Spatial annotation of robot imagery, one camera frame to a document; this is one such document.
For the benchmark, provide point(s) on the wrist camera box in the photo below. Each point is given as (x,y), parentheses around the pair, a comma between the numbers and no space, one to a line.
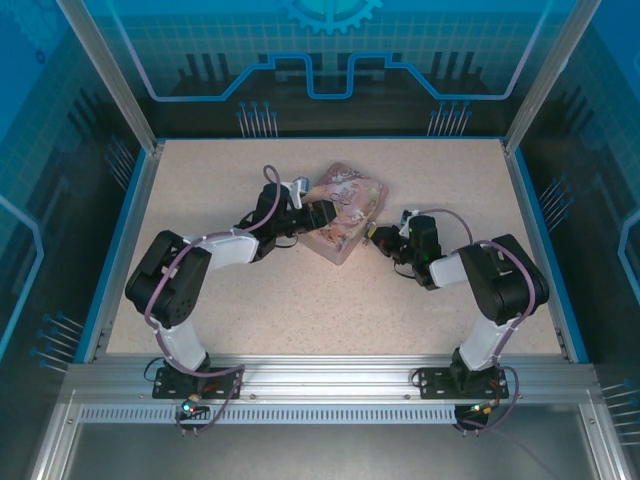
(300,190)
(406,217)

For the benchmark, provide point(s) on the small connector with green light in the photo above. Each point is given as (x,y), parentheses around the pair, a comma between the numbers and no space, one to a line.
(189,407)
(484,407)

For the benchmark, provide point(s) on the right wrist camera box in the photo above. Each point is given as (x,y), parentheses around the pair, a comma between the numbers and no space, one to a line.
(406,217)

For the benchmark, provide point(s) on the aluminium mounting rail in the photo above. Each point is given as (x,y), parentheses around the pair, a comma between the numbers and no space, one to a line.
(330,375)

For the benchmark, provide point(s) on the aluminium side rail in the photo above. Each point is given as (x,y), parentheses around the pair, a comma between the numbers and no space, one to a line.
(545,210)
(125,240)

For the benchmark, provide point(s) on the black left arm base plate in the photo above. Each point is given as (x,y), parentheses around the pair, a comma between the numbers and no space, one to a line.
(225,382)

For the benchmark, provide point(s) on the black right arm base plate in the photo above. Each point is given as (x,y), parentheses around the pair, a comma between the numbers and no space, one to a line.
(432,382)

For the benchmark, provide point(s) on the pink illustrated tin box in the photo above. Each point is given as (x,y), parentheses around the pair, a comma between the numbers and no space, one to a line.
(345,220)

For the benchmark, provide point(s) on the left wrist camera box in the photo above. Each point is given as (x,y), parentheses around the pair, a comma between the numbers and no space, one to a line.
(300,190)

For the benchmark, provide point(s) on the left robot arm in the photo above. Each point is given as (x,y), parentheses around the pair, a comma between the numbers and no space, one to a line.
(170,290)

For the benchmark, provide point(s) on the aluminium frame post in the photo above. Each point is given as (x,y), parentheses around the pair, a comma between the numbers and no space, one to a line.
(115,80)
(545,80)

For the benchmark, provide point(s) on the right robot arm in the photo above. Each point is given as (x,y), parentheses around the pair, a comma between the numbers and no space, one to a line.
(505,285)

